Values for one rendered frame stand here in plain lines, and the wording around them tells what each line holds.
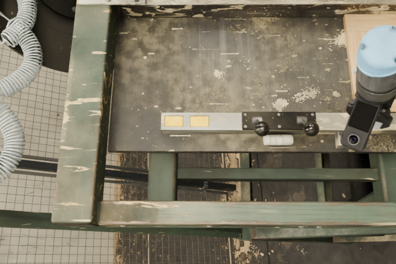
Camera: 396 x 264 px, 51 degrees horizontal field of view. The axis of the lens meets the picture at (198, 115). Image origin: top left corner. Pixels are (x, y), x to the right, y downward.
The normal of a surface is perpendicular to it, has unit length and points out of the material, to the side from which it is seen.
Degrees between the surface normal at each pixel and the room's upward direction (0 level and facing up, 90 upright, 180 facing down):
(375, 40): 40
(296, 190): 0
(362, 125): 33
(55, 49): 90
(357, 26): 57
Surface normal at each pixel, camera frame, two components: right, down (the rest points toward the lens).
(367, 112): -0.51, 0.15
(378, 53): -0.30, -0.33
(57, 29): 0.55, -0.26
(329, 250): -0.84, -0.18
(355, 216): -0.01, -0.32
